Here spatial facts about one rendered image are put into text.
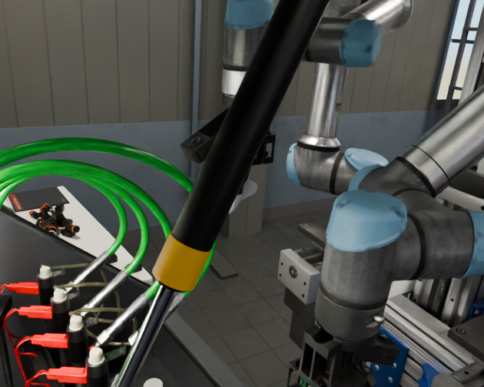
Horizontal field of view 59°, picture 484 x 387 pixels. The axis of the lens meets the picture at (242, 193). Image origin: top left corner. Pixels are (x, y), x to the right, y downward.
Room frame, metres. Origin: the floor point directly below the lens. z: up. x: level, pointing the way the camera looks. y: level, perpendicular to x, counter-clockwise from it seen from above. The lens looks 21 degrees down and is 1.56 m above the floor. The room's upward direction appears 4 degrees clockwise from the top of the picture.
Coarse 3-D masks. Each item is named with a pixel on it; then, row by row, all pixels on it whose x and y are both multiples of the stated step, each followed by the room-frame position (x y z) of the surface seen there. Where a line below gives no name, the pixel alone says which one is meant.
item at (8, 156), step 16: (32, 144) 0.41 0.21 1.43; (48, 144) 0.41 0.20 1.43; (64, 144) 0.42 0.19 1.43; (80, 144) 0.43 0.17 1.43; (96, 144) 0.44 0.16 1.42; (112, 144) 0.46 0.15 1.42; (0, 160) 0.39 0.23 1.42; (16, 160) 0.40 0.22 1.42; (144, 160) 0.48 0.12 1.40; (160, 160) 0.49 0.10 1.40; (176, 176) 0.51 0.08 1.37
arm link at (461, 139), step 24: (480, 96) 0.58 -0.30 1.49; (456, 120) 0.56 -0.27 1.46; (480, 120) 0.55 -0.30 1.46; (432, 144) 0.55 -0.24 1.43; (456, 144) 0.54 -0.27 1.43; (480, 144) 0.54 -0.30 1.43; (384, 168) 0.57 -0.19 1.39; (408, 168) 0.54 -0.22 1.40; (432, 168) 0.53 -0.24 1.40; (456, 168) 0.54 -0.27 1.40; (384, 192) 0.52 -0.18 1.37; (432, 192) 0.53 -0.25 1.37
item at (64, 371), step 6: (48, 372) 0.44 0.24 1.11; (54, 372) 0.44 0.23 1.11; (60, 372) 0.44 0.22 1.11; (66, 372) 0.44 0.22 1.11; (72, 372) 0.44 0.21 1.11; (78, 372) 0.44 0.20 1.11; (84, 372) 0.44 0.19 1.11; (48, 378) 0.44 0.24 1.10; (54, 378) 0.44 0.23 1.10; (60, 378) 0.43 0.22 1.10; (66, 378) 0.43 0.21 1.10; (72, 378) 0.43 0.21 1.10; (78, 378) 0.43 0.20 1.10; (84, 378) 0.43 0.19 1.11
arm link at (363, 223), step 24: (360, 192) 0.43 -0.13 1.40; (336, 216) 0.40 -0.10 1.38; (360, 216) 0.38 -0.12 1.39; (384, 216) 0.38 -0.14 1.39; (336, 240) 0.39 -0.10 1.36; (360, 240) 0.38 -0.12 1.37; (384, 240) 0.38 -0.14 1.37; (408, 240) 0.39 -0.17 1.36; (336, 264) 0.39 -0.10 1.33; (360, 264) 0.38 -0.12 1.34; (384, 264) 0.38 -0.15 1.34; (408, 264) 0.38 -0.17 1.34; (336, 288) 0.38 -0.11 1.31; (360, 288) 0.37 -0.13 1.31; (384, 288) 0.38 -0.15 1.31
